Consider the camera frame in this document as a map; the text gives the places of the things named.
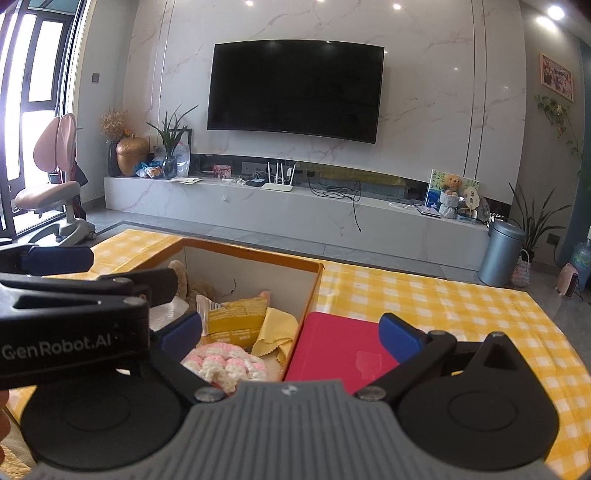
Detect dark framed glass door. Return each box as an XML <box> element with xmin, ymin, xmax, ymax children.
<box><xmin>0</xmin><ymin>0</ymin><xmax>90</xmax><ymax>241</ymax></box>

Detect blue white bag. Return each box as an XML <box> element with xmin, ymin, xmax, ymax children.
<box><xmin>174</xmin><ymin>140</ymin><xmax>191</xmax><ymax>177</ymax></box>

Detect white marble television console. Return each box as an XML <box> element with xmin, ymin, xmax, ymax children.
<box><xmin>104</xmin><ymin>175</ymin><xmax>490</xmax><ymax>273</ymax></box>

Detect pink white crocheted piece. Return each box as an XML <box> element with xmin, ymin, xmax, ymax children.
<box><xmin>181</xmin><ymin>342</ymin><xmax>269</xmax><ymax>395</ymax></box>

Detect yellow checkered tablecloth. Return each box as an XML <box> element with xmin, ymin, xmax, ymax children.
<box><xmin>7</xmin><ymin>228</ymin><xmax>591</xmax><ymax>480</ymax></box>

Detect long-leaf potted plant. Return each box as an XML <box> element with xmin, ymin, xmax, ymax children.
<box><xmin>508</xmin><ymin>182</ymin><xmax>573</xmax><ymax>264</ymax></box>

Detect framed wall picture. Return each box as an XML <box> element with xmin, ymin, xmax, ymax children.
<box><xmin>540</xmin><ymin>54</ymin><xmax>574</xmax><ymax>103</ymax></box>

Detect green printed poster board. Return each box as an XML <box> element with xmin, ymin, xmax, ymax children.
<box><xmin>425</xmin><ymin>169</ymin><xmax>480</xmax><ymax>215</ymax></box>

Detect red lidded box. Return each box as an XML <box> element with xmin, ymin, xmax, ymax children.
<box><xmin>284</xmin><ymin>311</ymin><xmax>402</xmax><ymax>384</ymax></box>

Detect hanging wall vine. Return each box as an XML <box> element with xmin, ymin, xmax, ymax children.
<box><xmin>536</xmin><ymin>93</ymin><xmax>585</xmax><ymax>178</ymax></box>

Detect yellow snack packet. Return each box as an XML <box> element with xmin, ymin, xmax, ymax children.
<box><xmin>196</xmin><ymin>292</ymin><xmax>271</xmax><ymax>348</ymax></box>

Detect yellow cleaning cloth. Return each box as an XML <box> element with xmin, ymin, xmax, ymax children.
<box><xmin>250</xmin><ymin>307</ymin><xmax>301</xmax><ymax>366</ymax></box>

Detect pink space heater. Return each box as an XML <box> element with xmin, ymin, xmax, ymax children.
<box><xmin>555</xmin><ymin>263</ymin><xmax>583</xmax><ymax>297</ymax></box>

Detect small woven basket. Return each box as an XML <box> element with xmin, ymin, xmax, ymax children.
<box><xmin>512</xmin><ymin>249</ymin><xmax>533</xmax><ymax>288</ymax></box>

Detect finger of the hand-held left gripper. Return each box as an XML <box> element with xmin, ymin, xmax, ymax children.
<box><xmin>99</xmin><ymin>267</ymin><xmax>180</xmax><ymax>308</ymax></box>
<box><xmin>0</xmin><ymin>244</ymin><xmax>95</xmax><ymax>278</ymax></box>

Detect person's left hand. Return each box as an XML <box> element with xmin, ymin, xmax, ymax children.
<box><xmin>0</xmin><ymin>388</ymin><xmax>11</xmax><ymax>464</ymax></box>

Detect teddy bear with basket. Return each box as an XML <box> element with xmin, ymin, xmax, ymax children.
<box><xmin>438</xmin><ymin>174</ymin><xmax>462</xmax><ymax>219</ymax></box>

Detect white router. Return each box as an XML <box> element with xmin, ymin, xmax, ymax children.
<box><xmin>262</xmin><ymin>162</ymin><xmax>296</xmax><ymax>192</ymax></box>

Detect dried flowers in dark vase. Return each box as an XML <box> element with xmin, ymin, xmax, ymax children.
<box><xmin>100</xmin><ymin>107</ymin><xmax>129</xmax><ymax>177</ymax></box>

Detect blue water jug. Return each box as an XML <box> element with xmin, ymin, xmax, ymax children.
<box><xmin>573</xmin><ymin>240</ymin><xmax>591</xmax><ymax>273</ymax></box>

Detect gold vase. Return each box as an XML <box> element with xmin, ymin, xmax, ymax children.
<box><xmin>115</xmin><ymin>134</ymin><xmax>150</xmax><ymax>177</ymax></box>

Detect snack bags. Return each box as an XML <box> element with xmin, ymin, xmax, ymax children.
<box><xmin>134</xmin><ymin>159</ymin><xmax>165</xmax><ymax>179</ymax></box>

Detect grey trash can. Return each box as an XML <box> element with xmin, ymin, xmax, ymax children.
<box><xmin>478</xmin><ymin>220</ymin><xmax>526</xmax><ymax>288</ymax></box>

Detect black hanging cable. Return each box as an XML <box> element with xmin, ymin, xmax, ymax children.
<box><xmin>307</xmin><ymin>180</ymin><xmax>365</xmax><ymax>234</ymax></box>

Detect green plant in glass vase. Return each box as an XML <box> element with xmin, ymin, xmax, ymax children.
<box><xmin>146</xmin><ymin>104</ymin><xmax>199</xmax><ymax>180</ymax></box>

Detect pink desk chair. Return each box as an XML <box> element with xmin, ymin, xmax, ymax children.
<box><xmin>13</xmin><ymin>113</ymin><xmax>99</xmax><ymax>246</ymax></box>

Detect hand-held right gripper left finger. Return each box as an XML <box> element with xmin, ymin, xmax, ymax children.
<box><xmin>148</xmin><ymin>311</ymin><xmax>227</xmax><ymax>406</ymax></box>

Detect clear plastic packaging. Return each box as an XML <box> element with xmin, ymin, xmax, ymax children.
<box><xmin>148</xmin><ymin>298</ymin><xmax>191</xmax><ymax>332</ymax></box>

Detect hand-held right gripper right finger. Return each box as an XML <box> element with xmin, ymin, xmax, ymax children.
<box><xmin>355</xmin><ymin>312</ymin><xmax>533</xmax><ymax>406</ymax></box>

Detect orange cardboard box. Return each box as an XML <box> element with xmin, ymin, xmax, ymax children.
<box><xmin>134</xmin><ymin>237</ymin><xmax>325</xmax><ymax>384</ymax></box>

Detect black wall television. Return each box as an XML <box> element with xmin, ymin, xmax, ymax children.
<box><xmin>206</xmin><ymin>41</ymin><xmax>385</xmax><ymax>145</ymax></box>

